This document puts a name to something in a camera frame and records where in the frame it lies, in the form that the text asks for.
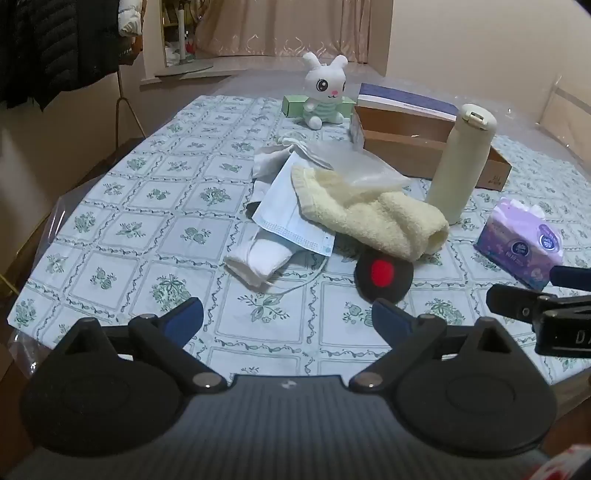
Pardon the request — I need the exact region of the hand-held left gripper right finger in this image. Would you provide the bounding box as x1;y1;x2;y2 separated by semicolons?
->
349;298;522;394

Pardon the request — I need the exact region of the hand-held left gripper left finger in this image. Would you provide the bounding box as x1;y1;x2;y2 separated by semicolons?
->
55;296;228;394

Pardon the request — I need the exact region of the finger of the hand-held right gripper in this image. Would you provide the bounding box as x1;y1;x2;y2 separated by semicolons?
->
486;283;591;325
549;264;591;293

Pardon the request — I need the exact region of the black round pad red dot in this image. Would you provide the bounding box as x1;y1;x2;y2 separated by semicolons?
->
353;247;415;304

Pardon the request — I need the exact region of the white cloth with black strap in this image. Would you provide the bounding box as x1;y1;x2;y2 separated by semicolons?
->
224;202;301;291

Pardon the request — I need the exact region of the cream fuzzy towel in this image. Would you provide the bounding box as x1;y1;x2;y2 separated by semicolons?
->
291;165;450;261

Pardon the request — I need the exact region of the blue face mask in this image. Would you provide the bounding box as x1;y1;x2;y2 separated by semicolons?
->
253;151;336;294

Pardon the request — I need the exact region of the clear plastic bag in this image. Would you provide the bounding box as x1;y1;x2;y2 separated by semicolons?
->
277;136;411;192

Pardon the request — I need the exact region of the brown cardboard box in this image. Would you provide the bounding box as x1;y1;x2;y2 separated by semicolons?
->
353;105;512;191

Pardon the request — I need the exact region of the purple tissue pack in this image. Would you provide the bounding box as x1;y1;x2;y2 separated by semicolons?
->
473;197;565;291

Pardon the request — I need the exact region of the green floral tablecloth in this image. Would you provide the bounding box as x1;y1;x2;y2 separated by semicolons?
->
7;95;591;384

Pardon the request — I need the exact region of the red patterned clothing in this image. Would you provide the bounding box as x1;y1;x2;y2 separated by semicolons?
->
531;443;591;480

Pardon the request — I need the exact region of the cream thermos bottle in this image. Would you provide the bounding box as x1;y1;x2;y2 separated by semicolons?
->
425;104;498;225

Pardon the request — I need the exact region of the blue and white box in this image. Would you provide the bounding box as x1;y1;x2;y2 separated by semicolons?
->
358;83;460;123

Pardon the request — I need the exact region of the bamboo clothes rack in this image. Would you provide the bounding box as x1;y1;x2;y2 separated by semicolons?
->
113;60;147;139

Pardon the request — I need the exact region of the small green box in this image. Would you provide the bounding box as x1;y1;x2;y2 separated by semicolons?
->
281;95;357;118

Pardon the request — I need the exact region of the white plush rabbit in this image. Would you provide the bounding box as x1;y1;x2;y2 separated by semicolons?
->
302;52;356;131

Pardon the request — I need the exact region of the cluttered shelf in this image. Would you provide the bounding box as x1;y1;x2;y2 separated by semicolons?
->
159;0;199;65

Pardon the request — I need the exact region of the black puffer jacket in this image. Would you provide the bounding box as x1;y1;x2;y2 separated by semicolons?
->
39;0;123;112
0;0;47;109

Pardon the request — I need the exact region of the beige patterned curtain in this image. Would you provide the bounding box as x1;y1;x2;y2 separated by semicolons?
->
194;0;393;63

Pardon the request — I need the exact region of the white puffer jacket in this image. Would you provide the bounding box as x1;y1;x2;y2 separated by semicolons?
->
117;0;147;36

